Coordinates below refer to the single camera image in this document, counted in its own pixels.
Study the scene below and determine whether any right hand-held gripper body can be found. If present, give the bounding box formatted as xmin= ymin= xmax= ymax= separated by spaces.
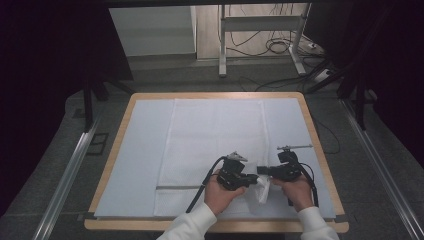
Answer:
xmin=270 ymin=143 xmax=315 ymax=183

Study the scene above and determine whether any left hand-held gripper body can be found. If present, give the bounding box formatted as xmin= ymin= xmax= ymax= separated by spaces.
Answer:
xmin=216 ymin=151 xmax=250 ymax=192

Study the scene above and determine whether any person's left hand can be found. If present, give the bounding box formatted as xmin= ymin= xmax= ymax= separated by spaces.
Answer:
xmin=203 ymin=169 xmax=248 ymax=216

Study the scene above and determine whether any person's right hand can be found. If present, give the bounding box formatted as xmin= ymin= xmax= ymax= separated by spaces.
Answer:
xmin=271 ymin=173 xmax=315 ymax=213

